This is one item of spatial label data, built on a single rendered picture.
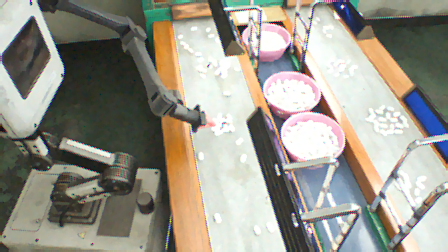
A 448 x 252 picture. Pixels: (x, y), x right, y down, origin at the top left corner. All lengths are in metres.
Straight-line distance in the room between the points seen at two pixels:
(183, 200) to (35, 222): 0.76
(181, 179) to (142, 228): 0.36
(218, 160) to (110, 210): 0.56
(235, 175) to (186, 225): 0.28
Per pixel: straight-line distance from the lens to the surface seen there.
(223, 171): 1.41
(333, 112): 1.64
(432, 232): 1.46
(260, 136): 1.07
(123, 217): 1.67
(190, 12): 2.13
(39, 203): 1.86
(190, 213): 1.30
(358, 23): 1.62
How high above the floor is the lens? 1.91
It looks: 48 degrees down
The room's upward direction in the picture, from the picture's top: straight up
